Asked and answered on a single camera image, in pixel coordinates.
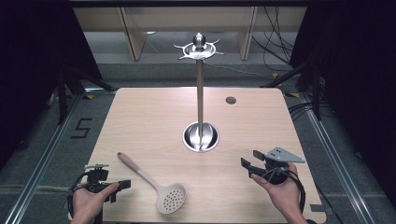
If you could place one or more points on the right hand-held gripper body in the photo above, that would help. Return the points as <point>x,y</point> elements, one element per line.
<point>278,166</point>

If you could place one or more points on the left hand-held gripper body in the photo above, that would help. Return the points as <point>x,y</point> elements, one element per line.
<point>97,179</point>

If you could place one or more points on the person's left hand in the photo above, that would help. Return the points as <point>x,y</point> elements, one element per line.
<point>88,202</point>

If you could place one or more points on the person's right hand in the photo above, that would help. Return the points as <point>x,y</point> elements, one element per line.
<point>281,194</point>

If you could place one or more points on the beige slotted skimmer spoon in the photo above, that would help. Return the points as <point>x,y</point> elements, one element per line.
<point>169,196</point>

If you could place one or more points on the grey tape patch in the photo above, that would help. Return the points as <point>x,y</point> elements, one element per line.
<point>317,207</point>

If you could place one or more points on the steel utensil hanging rack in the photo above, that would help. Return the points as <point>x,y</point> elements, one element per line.
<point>200,137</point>

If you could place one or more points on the black metal stand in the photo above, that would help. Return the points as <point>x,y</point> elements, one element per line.
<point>63,93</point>
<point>316,90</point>

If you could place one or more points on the black curtain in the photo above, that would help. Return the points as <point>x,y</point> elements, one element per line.
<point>34,62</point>
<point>361,77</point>

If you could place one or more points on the aluminium floor rail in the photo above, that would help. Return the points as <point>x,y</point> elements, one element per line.
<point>43,161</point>
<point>339,161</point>

